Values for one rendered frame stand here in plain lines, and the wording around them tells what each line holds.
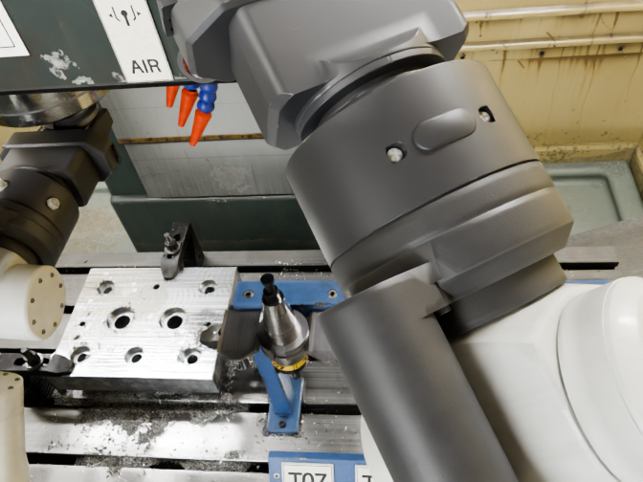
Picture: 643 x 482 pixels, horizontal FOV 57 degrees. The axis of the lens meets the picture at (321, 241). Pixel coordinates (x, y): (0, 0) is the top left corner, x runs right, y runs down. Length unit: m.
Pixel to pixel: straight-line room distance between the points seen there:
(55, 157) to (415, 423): 0.54
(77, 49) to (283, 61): 0.20
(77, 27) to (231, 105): 0.83
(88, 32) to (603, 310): 0.31
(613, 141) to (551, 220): 1.65
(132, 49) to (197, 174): 0.98
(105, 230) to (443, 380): 1.76
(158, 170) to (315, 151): 1.18
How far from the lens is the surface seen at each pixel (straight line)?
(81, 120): 0.70
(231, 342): 0.75
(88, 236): 1.92
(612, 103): 1.77
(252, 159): 1.29
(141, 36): 0.38
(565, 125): 1.78
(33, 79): 0.43
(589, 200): 1.81
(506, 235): 0.19
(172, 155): 1.34
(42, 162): 0.66
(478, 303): 0.20
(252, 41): 0.23
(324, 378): 1.06
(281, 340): 0.71
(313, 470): 0.94
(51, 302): 0.57
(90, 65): 0.40
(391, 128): 0.20
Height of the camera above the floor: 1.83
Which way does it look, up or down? 48 degrees down
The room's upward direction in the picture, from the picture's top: 10 degrees counter-clockwise
